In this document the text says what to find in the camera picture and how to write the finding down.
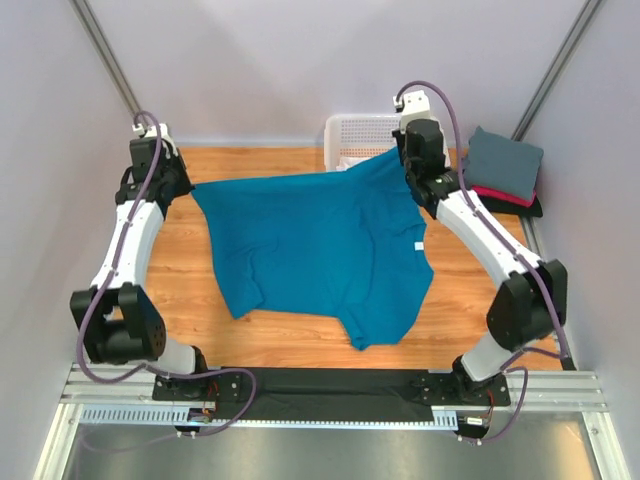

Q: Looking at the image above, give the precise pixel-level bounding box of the blue t shirt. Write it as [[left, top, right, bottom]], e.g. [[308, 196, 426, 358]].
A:
[[193, 150, 434, 350]]

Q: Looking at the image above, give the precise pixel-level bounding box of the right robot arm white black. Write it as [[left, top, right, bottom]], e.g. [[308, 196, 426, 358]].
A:
[[393, 118, 568, 404]]

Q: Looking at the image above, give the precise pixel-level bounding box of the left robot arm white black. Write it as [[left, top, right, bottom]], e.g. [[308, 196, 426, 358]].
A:
[[70, 126, 211, 401]]

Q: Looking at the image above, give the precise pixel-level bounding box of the grey folded t shirt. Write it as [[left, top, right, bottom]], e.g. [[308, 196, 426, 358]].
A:
[[463, 126, 544, 201]]

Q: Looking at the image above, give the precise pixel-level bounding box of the white t shirt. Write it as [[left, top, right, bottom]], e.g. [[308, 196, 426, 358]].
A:
[[336, 156, 369, 172]]

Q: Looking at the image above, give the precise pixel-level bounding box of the white plastic basket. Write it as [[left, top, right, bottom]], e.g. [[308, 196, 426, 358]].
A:
[[323, 113, 399, 171]]

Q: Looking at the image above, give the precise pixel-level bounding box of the black folded t shirt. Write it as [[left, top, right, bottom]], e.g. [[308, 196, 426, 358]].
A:
[[479, 195, 543, 218]]

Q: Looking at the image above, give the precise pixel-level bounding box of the pink folded t shirt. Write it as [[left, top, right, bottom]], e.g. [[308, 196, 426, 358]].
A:
[[472, 185, 537, 207]]

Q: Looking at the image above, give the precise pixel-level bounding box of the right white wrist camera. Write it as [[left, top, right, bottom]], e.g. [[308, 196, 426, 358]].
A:
[[393, 90, 431, 122]]

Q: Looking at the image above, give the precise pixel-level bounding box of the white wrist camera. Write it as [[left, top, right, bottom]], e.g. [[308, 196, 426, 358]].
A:
[[393, 90, 431, 122], [132, 123, 173, 143]]

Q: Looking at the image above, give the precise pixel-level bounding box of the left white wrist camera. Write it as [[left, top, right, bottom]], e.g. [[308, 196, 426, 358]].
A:
[[132, 123, 173, 143]]

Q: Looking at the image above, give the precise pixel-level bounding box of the left aluminium frame post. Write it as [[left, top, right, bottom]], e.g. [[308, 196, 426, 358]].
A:
[[69, 0, 141, 116]]

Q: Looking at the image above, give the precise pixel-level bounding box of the aluminium frame post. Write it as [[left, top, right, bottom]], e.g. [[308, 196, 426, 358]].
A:
[[511, 0, 606, 141], [69, 0, 141, 116]]

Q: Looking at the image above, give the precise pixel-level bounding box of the right aluminium frame post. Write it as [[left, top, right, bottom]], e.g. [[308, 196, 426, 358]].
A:
[[511, 0, 606, 141]]

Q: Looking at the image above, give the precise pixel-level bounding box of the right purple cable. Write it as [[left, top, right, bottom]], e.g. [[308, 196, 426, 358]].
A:
[[394, 80, 571, 361]]

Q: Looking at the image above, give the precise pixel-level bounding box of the purple cable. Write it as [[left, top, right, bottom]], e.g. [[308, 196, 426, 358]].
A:
[[394, 80, 571, 361], [74, 110, 166, 386]]

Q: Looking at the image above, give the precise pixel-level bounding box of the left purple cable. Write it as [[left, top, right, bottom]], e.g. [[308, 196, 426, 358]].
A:
[[74, 110, 166, 386]]

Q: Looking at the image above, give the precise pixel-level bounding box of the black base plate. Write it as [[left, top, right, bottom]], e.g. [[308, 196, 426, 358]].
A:
[[152, 367, 511, 423]]

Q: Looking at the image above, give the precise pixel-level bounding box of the grey slotted cable duct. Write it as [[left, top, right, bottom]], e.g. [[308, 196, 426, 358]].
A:
[[79, 403, 514, 430]]

